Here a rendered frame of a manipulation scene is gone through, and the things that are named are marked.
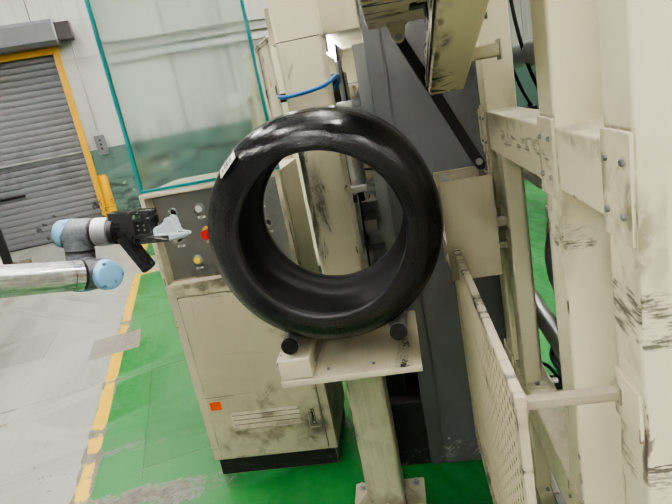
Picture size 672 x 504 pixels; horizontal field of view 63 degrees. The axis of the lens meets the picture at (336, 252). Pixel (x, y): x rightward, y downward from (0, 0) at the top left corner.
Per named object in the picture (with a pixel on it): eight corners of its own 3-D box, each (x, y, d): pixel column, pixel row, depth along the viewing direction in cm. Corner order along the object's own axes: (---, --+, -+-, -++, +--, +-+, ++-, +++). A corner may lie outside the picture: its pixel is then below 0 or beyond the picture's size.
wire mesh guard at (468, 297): (475, 434, 187) (449, 240, 168) (480, 433, 187) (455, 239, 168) (551, 727, 101) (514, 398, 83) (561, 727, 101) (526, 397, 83)
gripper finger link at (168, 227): (183, 217, 139) (149, 219, 140) (187, 240, 140) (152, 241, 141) (188, 214, 142) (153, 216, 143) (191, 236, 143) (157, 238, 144)
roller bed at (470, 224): (445, 261, 181) (432, 172, 173) (490, 254, 179) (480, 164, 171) (452, 281, 162) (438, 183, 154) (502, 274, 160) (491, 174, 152)
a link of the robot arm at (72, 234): (68, 248, 151) (64, 218, 150) (106, 247, 150) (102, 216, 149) (51, 252, 143) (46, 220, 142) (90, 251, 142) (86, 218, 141)
